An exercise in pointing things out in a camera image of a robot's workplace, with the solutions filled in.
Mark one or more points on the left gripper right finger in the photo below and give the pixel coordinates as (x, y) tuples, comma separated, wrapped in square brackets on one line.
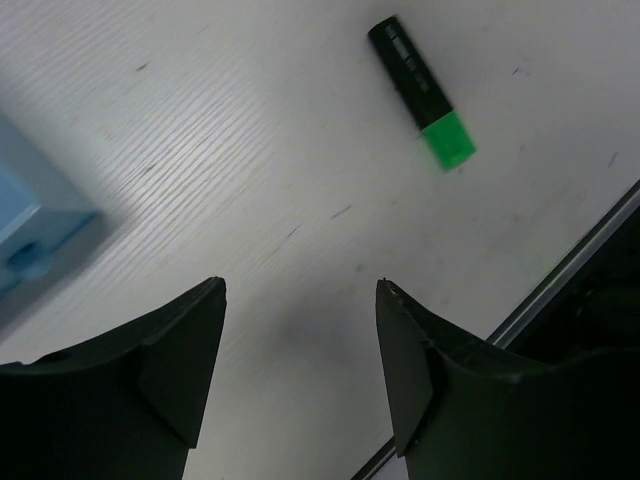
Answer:
[(462, 408)]

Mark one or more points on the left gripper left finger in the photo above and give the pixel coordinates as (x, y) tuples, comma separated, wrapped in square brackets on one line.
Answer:
[(126, 404)]

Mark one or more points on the black green highlighter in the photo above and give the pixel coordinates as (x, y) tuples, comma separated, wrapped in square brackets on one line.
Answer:
[(435, 116)]

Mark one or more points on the light blue container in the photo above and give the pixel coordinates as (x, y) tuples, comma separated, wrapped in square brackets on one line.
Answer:
[(41, 209)]

